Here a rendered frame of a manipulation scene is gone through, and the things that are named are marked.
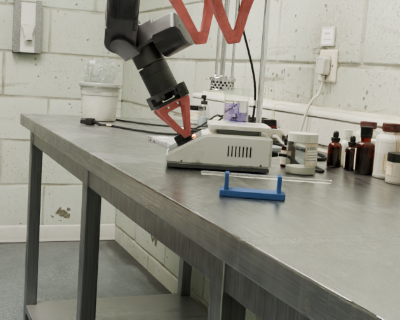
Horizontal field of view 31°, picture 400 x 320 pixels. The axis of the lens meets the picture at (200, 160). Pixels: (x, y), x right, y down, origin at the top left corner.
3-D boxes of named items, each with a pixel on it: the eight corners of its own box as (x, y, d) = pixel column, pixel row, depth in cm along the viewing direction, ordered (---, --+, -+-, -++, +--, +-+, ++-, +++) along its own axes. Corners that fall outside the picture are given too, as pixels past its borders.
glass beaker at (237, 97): (253, 126, 142) (256, 85, 141) (240, 127, 138) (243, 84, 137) (227, 123, 146) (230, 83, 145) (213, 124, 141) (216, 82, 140)
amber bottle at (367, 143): (376, 175, 146) (381, 127, 145) (363, 175, 144) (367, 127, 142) (362, 172, 149) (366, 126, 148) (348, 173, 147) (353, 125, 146)
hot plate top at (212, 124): (208, 129, 135) (208, 124, 135) (206, 124, 147) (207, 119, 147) (272, 133, 135) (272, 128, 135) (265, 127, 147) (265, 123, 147)
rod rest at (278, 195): (218, 196, 109) (220, 173, 108) (220, 192, 112) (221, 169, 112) (285, 201, 108) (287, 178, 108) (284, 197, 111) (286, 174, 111)
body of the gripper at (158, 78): (178, 93, 143) (161, 60, 142) (188, 89, 133) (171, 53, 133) (149, 108, 142) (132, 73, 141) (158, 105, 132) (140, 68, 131)
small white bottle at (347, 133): (338, 166, 157) (342, 129, 156) (336, 164, 160) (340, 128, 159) (353, 167, 156) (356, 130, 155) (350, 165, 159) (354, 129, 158)
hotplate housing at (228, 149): (164, 167, 135) (167, 126, 134) (167, 159, 148) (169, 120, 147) (282, 175, 136) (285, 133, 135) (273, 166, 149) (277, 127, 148)
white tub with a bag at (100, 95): (123, 123, 235) (126, 57, 233) (79, 121, 232) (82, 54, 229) (116, 119, 249) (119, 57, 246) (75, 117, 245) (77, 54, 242)
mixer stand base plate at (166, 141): (172, 148, 169) (172, 144, 169) (146, 139, 187) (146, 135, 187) (284, 151, 180) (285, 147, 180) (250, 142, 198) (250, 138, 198)
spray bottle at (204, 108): (203, 126, 244) (206, 95, 242) (195, 125, 246) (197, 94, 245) (210, 126, 247) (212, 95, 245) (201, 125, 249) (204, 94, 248)
